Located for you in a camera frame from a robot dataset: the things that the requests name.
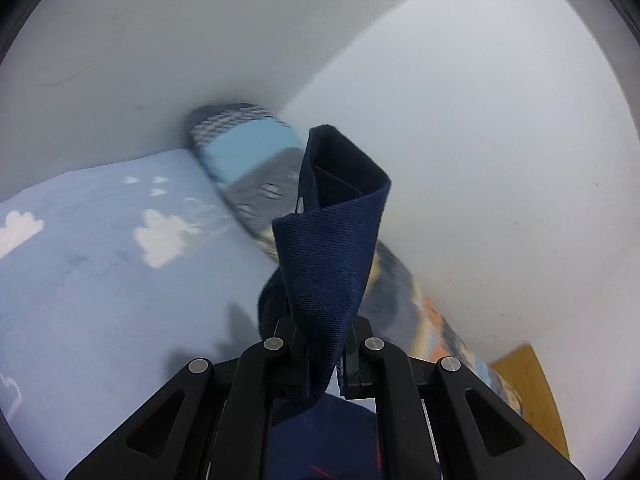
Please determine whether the wooden headboard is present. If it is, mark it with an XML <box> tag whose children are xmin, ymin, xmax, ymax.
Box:
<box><xmin>492</xmin><ymin>344</ymin><xmax>570</xmax><ymax>458</ymax></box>

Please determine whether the patchwork rolled quilt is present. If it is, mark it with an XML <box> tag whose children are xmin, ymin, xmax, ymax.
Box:
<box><xmin>186</xmin><ymin>103</ymin><xmax>524</xmax><ymax>414</ymax></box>

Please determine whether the light blue cloud bedsheet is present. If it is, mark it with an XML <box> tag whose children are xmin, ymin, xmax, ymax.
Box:
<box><xmin>1</xmin><ymin>150</ymin><xmax>274</xmax><ymax>479</ymax></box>

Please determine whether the navy blue work jacket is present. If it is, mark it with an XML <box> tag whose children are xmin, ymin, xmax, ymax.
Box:
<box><xmin>258</xmin><ymin>126</ymin><xmax>390</xmax><ymax>479</ymax></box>

